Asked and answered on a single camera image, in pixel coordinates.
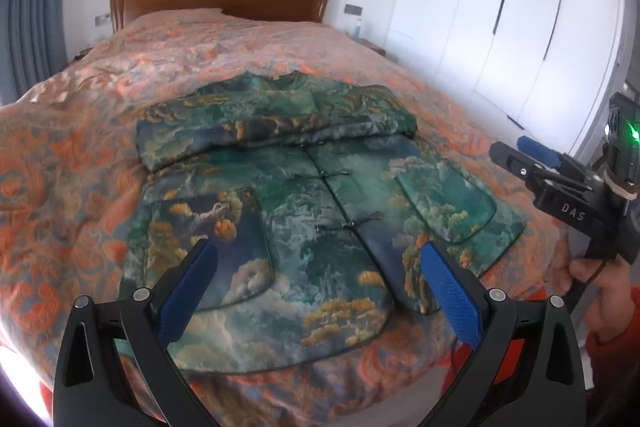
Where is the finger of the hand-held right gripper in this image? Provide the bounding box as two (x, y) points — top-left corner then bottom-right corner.
(489, 142), (566, 192)
(517, 136), (601, 180)

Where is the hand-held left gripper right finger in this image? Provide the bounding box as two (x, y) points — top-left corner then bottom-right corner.
(420, 239), (586, 427)

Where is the white wardrobe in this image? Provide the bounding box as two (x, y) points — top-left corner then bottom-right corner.
(385, 0), (631, 158)

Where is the orange paisley quilt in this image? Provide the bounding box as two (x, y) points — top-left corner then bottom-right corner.
(0, 7), (576, 427)

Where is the person's right forearm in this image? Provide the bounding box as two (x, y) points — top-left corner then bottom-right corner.
(582, 284), (640, 390)

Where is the green printed padded jacket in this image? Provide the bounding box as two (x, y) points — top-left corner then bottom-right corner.
(117, 71), (526, 360)

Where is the grey-blue curtain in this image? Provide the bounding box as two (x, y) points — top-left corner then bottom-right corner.
(0, 0), (68, 105)

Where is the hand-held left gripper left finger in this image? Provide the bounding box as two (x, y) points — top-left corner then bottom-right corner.
(52, 238), (218, 427)

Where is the person's right hand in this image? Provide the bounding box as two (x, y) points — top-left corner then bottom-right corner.
(569, 252), (640, 343)

